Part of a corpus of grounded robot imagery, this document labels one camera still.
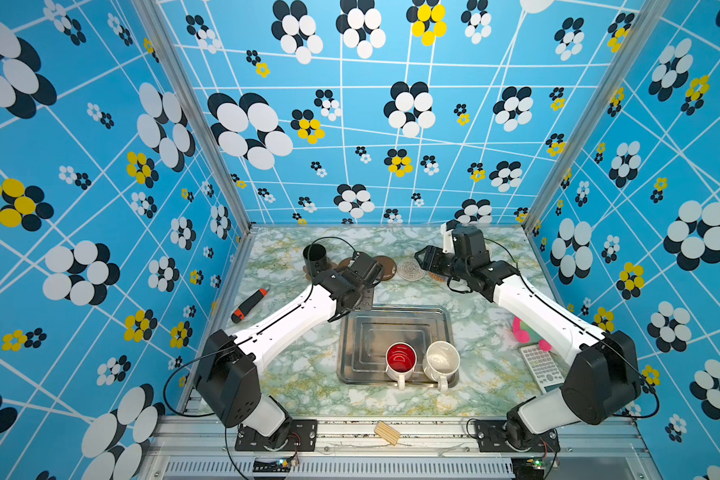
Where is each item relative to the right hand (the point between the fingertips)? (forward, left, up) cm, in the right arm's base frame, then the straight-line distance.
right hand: (423, 256), depth 84 cm
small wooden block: (-40, +11, -20) cm, 46 cm away
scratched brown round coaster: (+11, +9, -19) cm, 23 cm away
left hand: (-9, +17, -6) cm, 20 cm away
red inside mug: (-23, +7, -21) cm, 31 cm away
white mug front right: (-22, -5, -20) cm, 30 cm away
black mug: (+8, +34, -11) cm, 37 cm away
